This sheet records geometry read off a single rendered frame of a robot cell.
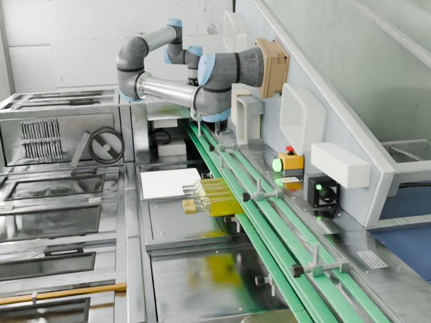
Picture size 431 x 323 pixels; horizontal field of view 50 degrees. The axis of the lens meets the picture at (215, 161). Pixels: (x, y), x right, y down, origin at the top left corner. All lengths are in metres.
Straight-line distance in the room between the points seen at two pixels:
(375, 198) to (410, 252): 0.15
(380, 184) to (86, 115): 2.00
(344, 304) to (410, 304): 0.12
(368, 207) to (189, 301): 0.64
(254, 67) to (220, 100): 0.18
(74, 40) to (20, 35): 0.79
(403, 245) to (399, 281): 0.21
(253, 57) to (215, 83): 0.17
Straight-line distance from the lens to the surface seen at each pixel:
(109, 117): 2.84
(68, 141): 2.89
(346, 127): 1.34
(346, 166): 1.22
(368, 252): 1.17
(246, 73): 1.75
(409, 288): 1.06
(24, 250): 2.01
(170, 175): 2.56
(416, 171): 1.30
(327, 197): 1.35
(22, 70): 6.13
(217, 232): 1.88
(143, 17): 5.53
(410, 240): 1.30
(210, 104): 1.79
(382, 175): 1.20
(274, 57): 1.73
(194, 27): 5.58
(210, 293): 1.57
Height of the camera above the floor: 1.33
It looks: 10 degrees down
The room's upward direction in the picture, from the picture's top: 95 degrees counter-clockwise
